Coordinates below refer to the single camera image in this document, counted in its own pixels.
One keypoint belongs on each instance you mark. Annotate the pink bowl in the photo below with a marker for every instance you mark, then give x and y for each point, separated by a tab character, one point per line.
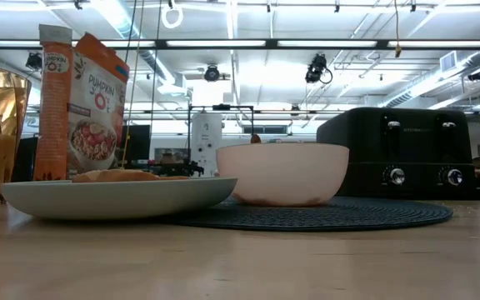
281	175

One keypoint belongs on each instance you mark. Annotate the toasted bagel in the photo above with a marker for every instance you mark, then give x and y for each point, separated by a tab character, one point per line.
119	175

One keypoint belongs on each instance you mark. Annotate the pale blue plate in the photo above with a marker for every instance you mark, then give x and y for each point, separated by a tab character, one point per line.
115	198

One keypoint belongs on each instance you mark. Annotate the orange pumpkin cereal box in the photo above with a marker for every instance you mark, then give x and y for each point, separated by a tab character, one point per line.
81	104

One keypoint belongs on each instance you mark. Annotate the white control panel box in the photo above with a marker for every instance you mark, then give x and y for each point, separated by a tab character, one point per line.
206	141

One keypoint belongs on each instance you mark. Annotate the black round ceiling device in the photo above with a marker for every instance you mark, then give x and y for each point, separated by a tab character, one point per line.
211	73

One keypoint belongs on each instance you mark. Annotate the dark blue round placemat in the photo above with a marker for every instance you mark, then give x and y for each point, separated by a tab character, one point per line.
369	214

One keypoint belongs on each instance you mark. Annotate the black four-slot toaster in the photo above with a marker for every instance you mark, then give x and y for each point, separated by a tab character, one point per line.
411	146

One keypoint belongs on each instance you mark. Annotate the black aluminium table frame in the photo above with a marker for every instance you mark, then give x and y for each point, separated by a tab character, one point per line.
271	43

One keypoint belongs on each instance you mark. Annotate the black hanging camera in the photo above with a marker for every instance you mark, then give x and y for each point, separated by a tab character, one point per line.
317	68

